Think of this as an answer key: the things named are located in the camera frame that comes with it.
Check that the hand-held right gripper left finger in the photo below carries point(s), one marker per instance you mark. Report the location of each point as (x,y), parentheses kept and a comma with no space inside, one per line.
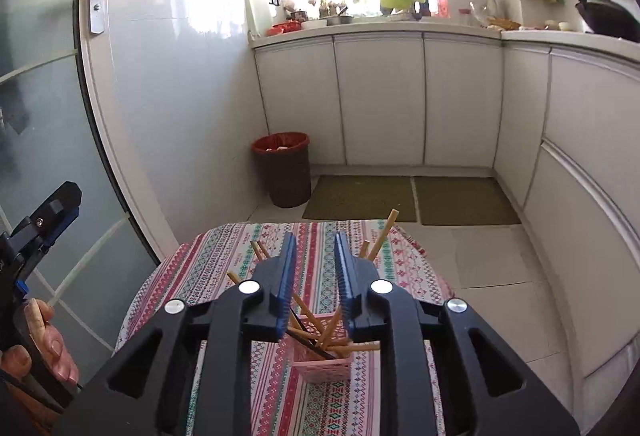
(287,276)

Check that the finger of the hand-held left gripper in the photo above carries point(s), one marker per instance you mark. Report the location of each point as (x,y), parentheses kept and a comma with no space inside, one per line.
(50,208)
(62,223)

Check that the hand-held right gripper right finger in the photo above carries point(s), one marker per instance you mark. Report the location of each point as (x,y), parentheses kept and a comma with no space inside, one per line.
(345,281)

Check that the bunch of wooden chopsticks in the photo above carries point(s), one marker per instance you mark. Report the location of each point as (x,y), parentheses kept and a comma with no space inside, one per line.
(386,228)

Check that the pink perforated utensil holder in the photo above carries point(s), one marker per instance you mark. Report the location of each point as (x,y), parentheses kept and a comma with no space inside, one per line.
(320,368)

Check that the striped patterned tablecloth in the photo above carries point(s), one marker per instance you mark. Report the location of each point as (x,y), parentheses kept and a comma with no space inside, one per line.
(210,256)

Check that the olive floor mat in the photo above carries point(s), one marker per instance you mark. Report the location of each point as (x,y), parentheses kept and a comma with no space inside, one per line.
(465,201)
(360,198)

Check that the frosted glass door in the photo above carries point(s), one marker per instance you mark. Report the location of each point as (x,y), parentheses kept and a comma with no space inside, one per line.
(45,115)

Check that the dark bin with red liner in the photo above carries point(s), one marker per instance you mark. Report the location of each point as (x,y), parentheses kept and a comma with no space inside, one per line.
(282,170)

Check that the white kitchen base cabinets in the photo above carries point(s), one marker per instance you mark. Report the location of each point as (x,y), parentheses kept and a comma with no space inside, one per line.
(380,100)

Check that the red bowl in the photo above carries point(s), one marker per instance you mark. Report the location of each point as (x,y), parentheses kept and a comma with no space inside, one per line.
(282,28)

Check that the white bowl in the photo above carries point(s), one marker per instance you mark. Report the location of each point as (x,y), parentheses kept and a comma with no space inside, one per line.
(314,24)

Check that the small steel pot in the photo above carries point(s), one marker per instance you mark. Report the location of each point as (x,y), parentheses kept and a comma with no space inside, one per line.
(339,19)

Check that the white cutting board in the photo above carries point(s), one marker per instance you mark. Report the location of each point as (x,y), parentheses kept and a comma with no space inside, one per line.
(254,13)

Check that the red bottle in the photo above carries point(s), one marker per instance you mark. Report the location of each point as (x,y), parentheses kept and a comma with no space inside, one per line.
(442,3)

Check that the woven basket tray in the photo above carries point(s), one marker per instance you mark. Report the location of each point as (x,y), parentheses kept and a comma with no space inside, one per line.
(502,24)

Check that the black wok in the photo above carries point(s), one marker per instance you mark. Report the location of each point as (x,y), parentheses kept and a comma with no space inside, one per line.
(610,20)

